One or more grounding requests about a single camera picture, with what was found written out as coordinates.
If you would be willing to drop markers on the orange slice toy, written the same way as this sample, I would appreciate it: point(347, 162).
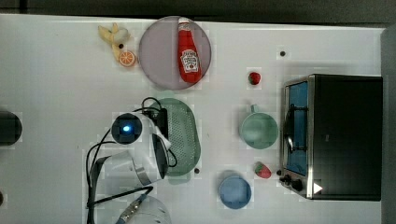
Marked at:
point(127, 58)

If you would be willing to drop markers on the green plastic strainer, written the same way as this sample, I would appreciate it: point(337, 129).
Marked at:
point(183, 136)

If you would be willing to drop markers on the peeled banana toy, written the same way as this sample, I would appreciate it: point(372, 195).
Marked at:
point(115, 36)

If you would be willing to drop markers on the grey round plate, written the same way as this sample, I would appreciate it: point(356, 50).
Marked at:
point(158, 54)

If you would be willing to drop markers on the black toaster oven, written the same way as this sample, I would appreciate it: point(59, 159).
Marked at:
point(331, 137)

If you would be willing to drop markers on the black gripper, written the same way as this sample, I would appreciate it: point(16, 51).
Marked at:
point(160, 119)

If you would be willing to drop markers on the green plastic cup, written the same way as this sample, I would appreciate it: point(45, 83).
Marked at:
point(258, 130)

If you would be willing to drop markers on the red strawberry toy near oven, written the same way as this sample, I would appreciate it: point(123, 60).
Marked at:
point(262, 170)

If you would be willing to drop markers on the blue plastic bowl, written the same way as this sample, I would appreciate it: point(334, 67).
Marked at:
point(234, 191)

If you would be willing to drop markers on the red ketchup bottle toy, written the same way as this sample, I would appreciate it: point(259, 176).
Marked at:
point(188, 60)

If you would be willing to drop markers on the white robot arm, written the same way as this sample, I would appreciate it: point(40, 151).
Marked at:
point(132, 155)

